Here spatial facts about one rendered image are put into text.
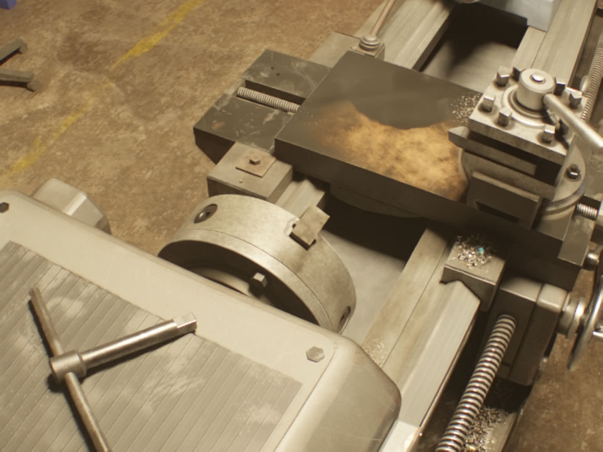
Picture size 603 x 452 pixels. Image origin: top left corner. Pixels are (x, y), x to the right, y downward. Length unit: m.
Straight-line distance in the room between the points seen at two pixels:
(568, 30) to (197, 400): 1.61
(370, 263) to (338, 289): 0.59
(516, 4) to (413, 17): 0.28
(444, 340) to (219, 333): 0.67
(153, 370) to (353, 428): 0.18
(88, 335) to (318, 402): 0.22
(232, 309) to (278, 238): 0.24
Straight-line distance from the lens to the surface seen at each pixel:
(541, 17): 2.06
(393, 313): 1.36
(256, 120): 1.63
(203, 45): 3.40
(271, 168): 1.52
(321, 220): 0.98
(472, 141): 1.29
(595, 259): 1.73
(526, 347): 1.57
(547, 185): 1.28
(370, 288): 1.53
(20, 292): 0.78
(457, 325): 1.36
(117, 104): 3.15
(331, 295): 0.98
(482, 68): 2.09
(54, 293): 0.77
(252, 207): 0.98
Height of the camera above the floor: 1.92
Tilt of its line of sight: 45 degrees down
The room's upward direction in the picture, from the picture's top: 1 degrees clockwise
